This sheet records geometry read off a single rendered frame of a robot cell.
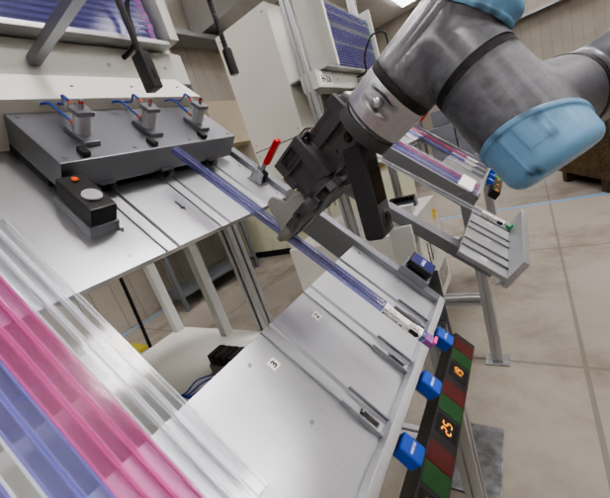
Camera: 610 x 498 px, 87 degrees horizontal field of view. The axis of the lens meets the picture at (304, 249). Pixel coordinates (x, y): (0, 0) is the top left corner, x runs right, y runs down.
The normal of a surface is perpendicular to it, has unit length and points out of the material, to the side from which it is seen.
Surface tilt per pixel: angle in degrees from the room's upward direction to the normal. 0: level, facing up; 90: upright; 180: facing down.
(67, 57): 90
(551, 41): 90
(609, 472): 0
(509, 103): 73
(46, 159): 90
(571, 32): 90
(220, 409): 47
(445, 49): 80
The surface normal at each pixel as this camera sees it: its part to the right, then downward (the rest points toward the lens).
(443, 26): -0.54, 0.18
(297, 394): 0.37, -0.71
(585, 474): -0.31, -0.92
